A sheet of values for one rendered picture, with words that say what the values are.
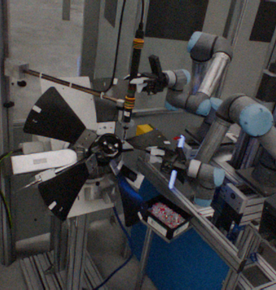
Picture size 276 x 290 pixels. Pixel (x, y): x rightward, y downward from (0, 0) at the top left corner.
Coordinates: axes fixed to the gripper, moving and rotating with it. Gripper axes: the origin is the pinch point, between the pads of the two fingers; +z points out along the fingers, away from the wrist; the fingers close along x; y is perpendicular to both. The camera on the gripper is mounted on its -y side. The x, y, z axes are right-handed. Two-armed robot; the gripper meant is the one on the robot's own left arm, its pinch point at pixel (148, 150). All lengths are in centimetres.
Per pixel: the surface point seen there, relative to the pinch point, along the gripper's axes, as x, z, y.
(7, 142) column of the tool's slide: 23, 81, 4
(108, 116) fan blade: -12.0, 21.2, 1.3
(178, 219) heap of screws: 33.1, -20.8, 0.9
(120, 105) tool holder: -20.4, 14.8, 3.1
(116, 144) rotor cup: -6.0, 11.4, 11.3
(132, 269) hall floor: 121, 6, -24
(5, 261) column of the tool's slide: 112, 83, 17
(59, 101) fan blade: -22.4, 35.8, 18.2
